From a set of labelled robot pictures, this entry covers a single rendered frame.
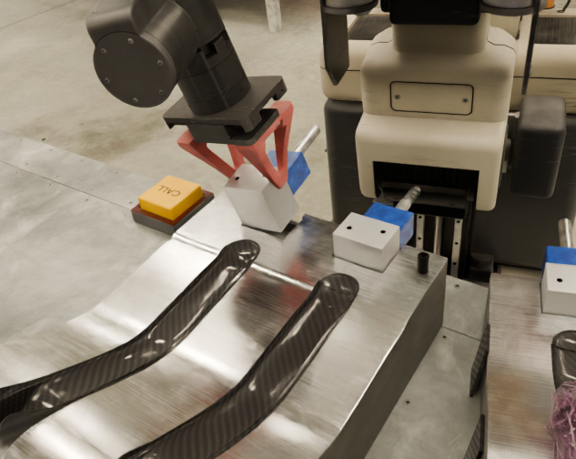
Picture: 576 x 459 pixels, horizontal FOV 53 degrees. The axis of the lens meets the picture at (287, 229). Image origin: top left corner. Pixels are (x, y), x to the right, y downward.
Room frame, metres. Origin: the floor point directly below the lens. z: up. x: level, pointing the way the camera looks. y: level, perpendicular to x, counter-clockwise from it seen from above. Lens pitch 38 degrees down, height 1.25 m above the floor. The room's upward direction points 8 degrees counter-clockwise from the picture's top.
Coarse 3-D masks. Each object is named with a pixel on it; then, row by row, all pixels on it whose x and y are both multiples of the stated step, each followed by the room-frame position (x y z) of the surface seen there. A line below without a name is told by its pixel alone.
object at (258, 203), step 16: (304, 144) 0.53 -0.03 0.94; (272, 160) 0.51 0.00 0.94; (288, 160) 0.50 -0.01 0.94; (304, 160) 0.50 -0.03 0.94; (240, 176) 0.48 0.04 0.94; (256, 176) 0.47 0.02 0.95; (288, 176) 0.48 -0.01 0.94; (304, 176) 0.49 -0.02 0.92; (240, 192) 0.46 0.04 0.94; (256, 192) 0.45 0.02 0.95; (272, 192) 0.45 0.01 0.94; (288, 192) 0.47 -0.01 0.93; (240, 208) 0.47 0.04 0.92; (256, 208) 0.45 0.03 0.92; (272, 208) 0.44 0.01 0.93; (288, 208) 0.46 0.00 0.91; (256, 224) 0.46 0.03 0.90; (272, 224) 0.45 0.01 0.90
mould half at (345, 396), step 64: (192, 256) 0.44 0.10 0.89; (320, 256) 0.41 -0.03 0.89; (128, 320) 0.37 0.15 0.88; (256, 320) 0.34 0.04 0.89; (384, 320) 0.32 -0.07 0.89; (0, 384) 0.27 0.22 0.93; (128, 384) 0.28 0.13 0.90; (192, 384) 0.28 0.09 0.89; (320, 384) 0.27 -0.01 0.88; (384, 384) 0.28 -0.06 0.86; (64, 448) 0.21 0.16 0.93; (128, 448) 0.21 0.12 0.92; (256, 448) 0.21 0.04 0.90; (320, 448) 0.21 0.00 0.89
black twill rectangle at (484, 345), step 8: (488, 328) 0.31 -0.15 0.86; (488, 336) 0.31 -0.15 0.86; (480, 344) 0.32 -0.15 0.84; (488, 344) 0.30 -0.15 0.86; (480, 352) 0.31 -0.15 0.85; (488, 352) 0.29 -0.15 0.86; (480, 360) 0.30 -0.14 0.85; (472, 368) 0.32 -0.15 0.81; (480, 368) 0.29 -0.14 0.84; (472, 376) 0.31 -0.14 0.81; (472, 384) 0.30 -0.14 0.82; (472, 392) 0.29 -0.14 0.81
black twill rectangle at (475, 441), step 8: (480, 416) 0.23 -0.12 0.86; (480, 424) 0.23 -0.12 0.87; (480, 432) 0.22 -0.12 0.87; (472, 440) 0.23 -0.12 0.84; (480, 440) 0.22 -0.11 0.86; (472, 448) 0.22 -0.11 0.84; (480, 448) 0.21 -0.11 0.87; (464, 456) 0.24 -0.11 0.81; (472, 456) 0.22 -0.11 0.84; (480, 456) 0.21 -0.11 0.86
